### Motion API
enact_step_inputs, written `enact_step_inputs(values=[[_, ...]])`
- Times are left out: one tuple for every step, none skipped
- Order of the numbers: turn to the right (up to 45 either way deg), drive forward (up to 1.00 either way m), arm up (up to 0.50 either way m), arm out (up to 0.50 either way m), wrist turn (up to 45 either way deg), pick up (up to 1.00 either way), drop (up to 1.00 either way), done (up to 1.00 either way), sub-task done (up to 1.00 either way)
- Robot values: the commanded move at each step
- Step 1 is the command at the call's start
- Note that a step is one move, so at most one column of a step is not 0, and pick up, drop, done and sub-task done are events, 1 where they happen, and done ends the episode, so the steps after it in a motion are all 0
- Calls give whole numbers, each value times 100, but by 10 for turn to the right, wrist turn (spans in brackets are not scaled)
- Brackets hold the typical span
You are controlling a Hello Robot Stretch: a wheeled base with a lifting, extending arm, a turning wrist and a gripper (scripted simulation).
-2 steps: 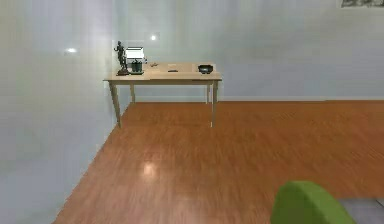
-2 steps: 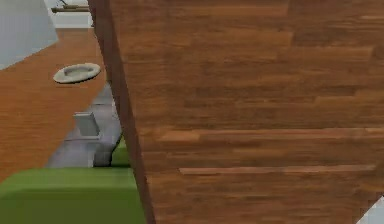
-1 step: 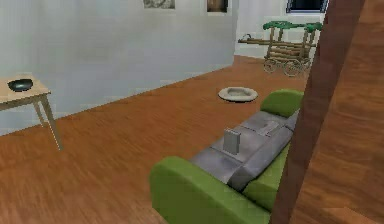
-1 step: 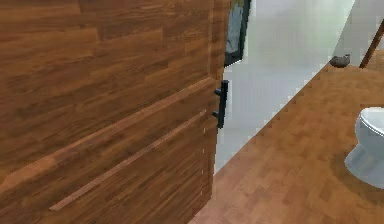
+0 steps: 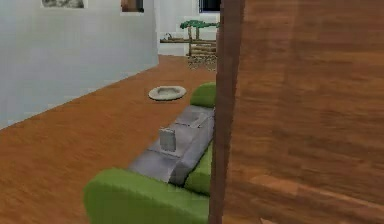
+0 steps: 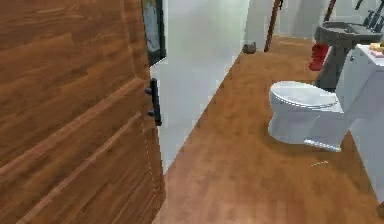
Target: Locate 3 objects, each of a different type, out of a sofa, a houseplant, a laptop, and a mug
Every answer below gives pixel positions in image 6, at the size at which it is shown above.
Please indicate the small grey floor object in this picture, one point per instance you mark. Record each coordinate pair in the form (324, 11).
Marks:
(249, 48)

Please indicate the white toilet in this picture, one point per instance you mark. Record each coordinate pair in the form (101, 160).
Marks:
(310, 113)

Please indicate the brown wooden room door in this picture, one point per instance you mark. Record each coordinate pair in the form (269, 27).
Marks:
(70, 110)

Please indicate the red cloth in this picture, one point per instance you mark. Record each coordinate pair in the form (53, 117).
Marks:
(319, 56)

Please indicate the pink soap bar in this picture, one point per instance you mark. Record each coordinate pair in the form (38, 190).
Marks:
(377, 53)

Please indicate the black sink faucet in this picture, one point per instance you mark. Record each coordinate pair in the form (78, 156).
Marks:
(374, 16)

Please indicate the black framed wall picture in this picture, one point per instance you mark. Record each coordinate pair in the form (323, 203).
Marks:
(153, 30)

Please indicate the brown wooden post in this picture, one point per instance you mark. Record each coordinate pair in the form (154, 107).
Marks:
(272, 25)

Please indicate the dark grey pedestal sink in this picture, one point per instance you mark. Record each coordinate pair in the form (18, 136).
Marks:
(338, 50)

